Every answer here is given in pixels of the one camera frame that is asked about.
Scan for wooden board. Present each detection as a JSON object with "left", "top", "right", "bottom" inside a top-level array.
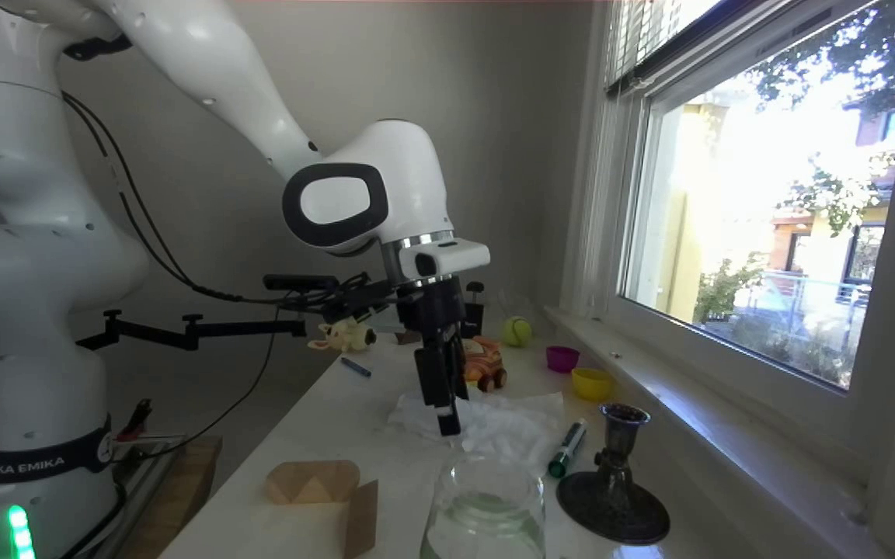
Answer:
[{"left": 118, "top": 431, "right": 223, "bottom": 559}]

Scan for thin black camera cable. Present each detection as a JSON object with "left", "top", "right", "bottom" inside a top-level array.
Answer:
[{"left": 146, "top": 304, "right": 286, "bottom": 459}]

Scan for black candlestick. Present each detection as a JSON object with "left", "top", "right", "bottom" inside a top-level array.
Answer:
[{"left": 557, "top": 400, "right": 675, "bottom": 546}]

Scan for orange toy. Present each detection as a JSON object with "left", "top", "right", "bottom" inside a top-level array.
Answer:
[{"left": 461, "top": 337, "right": 509, "bottom": 395}]

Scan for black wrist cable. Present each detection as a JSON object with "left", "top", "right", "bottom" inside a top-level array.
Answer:
[{"left": 55, "top": 89, "right": 411, "bottom": 322}]

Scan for white window frame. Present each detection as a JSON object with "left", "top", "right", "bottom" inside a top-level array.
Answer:
[{"left": 557, "top": 0, "right": 895, "bottom": 559}]

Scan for clear glass jar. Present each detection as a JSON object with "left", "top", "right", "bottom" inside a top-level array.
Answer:
[{"left": 421, "top": 454, "right": 551, "bottom": 559}]

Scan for white cloth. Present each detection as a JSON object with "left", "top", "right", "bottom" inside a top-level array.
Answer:
[{"left": 382, "top": 386, "right": 573, "bottom": 473}]

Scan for black bottle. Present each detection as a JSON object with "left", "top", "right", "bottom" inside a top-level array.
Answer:
[{"left": 462, "top": 280, "right": 488, "bottom": 341}]

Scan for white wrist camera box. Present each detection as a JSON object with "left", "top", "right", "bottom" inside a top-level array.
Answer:
[{"left": 395, "top": 235, "right": 493, "bottom": 284}]

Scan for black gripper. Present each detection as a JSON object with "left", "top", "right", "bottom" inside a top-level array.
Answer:
[{"left": 395, "top": 275, "right": 472, "bottom": 439}]

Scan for blue pen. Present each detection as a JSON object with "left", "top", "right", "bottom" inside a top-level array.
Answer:
[{"left": 339, "top": 353, "right": 377, "bottom": 382}]

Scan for yellowish stuffed toy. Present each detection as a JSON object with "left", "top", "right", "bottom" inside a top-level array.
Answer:
[{"left": 308, "top": 316, "right": 378, "bottom": 356}]

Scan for brown cardboard box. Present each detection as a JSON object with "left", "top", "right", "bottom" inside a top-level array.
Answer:
[{"left": 262, "top": 456, "right": 382, "bottom": 559}]

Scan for green ball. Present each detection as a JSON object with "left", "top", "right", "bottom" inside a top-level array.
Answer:
[{"left": 499, "top": 313, "right": 535, "bottom": 352}]

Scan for yellow bowl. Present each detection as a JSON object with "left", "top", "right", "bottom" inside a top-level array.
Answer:
[{"left": 569, "top": 365, "right": 615, "bottom": 402}]

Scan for green marker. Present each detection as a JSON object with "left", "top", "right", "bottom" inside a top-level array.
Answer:
[{"left": 544, "top": 416, "right": 590, "bottom": 481}]

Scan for purple cup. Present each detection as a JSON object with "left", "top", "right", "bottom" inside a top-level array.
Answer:
[{"left": 544, "top": 345, "right": 580, "bottom": 376}]

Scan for white window blinds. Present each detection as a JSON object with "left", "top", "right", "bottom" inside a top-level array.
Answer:
[{"left": 603, "top": 0, "right": 729, "bottom": 92}]

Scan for black bar camera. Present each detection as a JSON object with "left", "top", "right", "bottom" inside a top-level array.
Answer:
[{"left": 262, "top": 269, "right": 344, "bottom": 298}]

